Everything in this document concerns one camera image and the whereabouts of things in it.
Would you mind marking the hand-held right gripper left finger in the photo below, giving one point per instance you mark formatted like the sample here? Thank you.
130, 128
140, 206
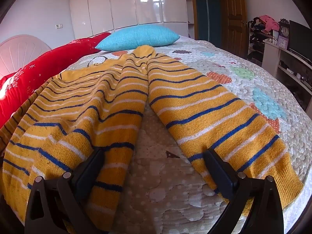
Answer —
91, 170

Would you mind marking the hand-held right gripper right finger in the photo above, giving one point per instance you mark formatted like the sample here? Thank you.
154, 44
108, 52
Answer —
217, 170

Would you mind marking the pink clothes pile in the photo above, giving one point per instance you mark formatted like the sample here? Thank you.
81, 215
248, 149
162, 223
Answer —
269, 23

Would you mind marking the quilted patchwork bedspread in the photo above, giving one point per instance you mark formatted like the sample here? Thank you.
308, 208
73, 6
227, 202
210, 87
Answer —
243, 90

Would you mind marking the red patterned blanket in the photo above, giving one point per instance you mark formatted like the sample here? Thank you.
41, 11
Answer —
48, 63

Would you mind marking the white television cabinet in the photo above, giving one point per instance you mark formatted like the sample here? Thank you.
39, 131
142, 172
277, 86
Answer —
270, 58

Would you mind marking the dark shoe rack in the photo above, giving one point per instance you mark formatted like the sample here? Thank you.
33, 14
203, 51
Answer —
256, 43

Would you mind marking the blue knit pillow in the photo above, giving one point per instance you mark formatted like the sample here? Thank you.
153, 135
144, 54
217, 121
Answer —
139, 37

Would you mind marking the small pink clock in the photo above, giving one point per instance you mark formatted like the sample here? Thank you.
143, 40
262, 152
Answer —
282, 43

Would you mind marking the brown wooden door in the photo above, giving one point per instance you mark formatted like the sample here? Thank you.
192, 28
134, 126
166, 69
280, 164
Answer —
234, 17

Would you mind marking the black television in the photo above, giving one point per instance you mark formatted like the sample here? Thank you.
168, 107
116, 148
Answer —
299, 39

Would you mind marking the white open shelf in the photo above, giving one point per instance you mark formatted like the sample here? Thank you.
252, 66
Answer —
189, 9

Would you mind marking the glossy white wardrobe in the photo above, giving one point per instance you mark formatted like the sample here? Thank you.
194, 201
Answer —
121, 4

